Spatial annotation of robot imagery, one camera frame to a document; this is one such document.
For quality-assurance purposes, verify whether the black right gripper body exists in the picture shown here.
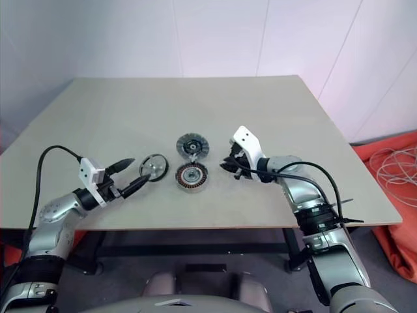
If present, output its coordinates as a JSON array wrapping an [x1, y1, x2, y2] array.
[[227, 142, 261, 182]]

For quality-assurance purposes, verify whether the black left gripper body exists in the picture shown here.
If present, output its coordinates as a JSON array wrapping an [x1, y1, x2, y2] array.
[[96, 177, 127, 203]]

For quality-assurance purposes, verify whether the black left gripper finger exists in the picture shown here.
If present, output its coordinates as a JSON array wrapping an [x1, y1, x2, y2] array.
[[109, 158, 136, 175], [122, 174, 152, 198]]

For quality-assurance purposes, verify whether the black silver wheel disc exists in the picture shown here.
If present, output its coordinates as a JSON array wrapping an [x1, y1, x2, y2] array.
[[139, 153, 169, 182]]

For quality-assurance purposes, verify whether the silver motor end cover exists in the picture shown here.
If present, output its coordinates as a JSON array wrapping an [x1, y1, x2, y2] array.
[[176, 133, 210, 161]]

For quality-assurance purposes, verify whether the round metal slotted disc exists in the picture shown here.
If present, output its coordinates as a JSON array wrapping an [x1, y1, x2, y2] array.
[[175, 162, 209, 194]]

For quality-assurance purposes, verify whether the grey-brown rounded shape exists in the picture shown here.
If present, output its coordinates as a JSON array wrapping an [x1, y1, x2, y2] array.
[[227, 271, 273, 313], [143, 271, 179, 299]]

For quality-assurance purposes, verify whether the orange fabric cushion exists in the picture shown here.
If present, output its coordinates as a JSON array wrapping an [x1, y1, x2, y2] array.
[[0, 117, 33, 271], [353, 130, 417, 278]]

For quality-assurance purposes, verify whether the grey robot torso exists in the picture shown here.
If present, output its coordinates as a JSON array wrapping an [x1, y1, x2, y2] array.
[[135, 294, 261, 313]]

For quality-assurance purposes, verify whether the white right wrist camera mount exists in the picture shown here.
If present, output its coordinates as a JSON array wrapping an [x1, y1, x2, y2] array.
[[231, 125, 273, 173]]

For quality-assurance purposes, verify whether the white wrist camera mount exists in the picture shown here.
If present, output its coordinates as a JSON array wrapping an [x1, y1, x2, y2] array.
[[231, 125, 273, 173], [79, 157, 108, 209]]

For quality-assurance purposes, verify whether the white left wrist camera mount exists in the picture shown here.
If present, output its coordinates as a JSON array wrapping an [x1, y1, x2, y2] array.
[[79, 157, 108, 209]]

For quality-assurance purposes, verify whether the black metal table frame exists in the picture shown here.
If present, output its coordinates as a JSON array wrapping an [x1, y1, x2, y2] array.
[[63, 224, 313, 273]]

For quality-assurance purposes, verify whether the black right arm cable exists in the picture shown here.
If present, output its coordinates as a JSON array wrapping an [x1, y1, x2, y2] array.
[[236, 161, 346, 229]]

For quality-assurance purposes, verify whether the white coiled cable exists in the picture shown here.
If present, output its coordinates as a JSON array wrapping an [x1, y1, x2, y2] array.
[[369, 145, 417, 205]]

